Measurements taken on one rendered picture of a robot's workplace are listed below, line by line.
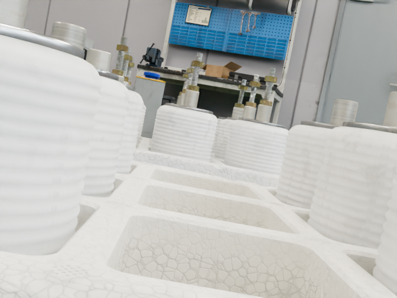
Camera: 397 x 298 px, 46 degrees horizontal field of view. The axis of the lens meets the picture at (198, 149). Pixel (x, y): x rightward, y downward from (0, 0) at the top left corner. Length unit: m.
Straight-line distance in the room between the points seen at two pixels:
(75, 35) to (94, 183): 0.10
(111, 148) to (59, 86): 0.13
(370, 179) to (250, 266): 0.10
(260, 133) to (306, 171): 0.29
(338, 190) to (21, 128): 0.21
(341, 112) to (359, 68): 5.32
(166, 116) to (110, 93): 0.41
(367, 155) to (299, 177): 0.13
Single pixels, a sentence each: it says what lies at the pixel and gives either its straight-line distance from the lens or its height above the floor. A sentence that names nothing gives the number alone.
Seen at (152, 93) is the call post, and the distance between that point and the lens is 1.11.
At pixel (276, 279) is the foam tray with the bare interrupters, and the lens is 0.28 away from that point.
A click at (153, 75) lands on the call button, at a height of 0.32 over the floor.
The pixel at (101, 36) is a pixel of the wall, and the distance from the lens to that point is 6.64.
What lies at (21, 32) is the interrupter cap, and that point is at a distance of 0.19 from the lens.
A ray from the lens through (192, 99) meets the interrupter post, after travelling 0.73.
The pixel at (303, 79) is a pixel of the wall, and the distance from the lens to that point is 5.77.
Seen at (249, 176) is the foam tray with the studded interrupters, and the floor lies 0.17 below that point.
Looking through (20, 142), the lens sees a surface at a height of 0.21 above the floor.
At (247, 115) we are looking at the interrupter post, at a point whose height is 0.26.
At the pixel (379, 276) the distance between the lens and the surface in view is 0.24.
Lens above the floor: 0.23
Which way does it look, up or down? 3 degrees down
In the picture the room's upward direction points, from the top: 11 degrees clockwise
